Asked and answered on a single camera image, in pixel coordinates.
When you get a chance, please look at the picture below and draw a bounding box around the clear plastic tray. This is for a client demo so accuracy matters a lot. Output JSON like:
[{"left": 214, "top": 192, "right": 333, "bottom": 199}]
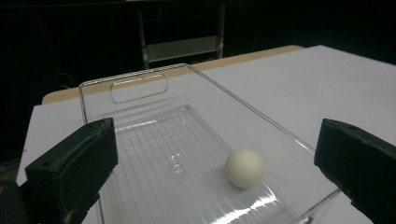
[{"left": 78, "top": 63, "right": 342, "bottom": 224}]

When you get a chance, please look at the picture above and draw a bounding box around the white metal frame shelf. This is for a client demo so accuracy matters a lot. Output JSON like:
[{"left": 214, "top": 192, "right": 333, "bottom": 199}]
[{"left": 137, "top": 3, "right": 226, "bottom": 70}]

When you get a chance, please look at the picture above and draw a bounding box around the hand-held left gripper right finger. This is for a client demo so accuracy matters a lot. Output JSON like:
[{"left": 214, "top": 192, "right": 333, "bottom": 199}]
[{"left": 313, "top": 118, "right": 396, "bottom": 224}]

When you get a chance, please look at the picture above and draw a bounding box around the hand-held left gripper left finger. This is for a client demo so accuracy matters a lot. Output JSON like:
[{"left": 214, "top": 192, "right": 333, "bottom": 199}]
[{"left": 24, "top": 117, "right": 120, "bottom": 224}]

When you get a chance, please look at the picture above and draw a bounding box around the white ball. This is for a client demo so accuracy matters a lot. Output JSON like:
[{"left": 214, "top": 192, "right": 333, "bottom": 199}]
[{"left": 225, "top": 148, "right": 266, "bottom": 189}]

